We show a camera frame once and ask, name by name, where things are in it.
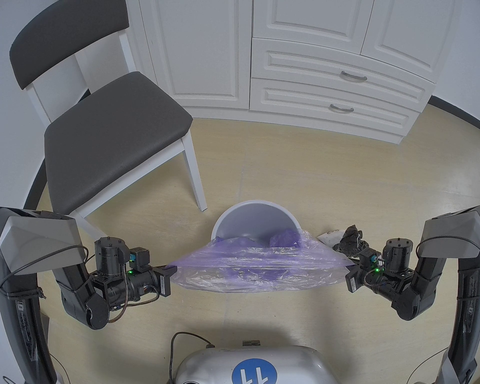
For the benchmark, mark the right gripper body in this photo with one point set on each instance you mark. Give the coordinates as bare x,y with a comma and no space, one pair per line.
365,284

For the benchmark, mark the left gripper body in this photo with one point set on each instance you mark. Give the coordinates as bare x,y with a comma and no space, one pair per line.
148,283

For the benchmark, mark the black plastic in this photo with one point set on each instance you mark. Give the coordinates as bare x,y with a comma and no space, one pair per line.
348,242

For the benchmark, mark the white paper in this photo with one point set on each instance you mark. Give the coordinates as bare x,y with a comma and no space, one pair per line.
332,237

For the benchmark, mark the purple plastic bag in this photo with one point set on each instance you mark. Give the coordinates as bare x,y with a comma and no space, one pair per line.
262,266

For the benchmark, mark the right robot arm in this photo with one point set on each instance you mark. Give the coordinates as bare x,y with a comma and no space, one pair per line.
450,232

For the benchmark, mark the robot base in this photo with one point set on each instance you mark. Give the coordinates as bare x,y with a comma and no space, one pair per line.
210,367

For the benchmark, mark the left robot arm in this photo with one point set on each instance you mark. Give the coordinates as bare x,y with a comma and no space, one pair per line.
37,240

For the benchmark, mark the white trash bin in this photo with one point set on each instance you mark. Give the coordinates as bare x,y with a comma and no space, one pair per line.
247,217

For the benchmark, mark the white chair dark grey seat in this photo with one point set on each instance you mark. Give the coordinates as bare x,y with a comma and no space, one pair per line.
112,138

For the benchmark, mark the white wardrobe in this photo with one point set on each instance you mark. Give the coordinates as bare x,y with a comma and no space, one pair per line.
300,56

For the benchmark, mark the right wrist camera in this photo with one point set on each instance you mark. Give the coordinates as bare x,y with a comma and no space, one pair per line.
369,258

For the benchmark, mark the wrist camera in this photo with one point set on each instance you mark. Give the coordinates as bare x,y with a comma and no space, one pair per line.
369,258
139,258

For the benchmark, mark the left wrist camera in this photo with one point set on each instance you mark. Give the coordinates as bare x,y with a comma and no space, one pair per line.
139,258

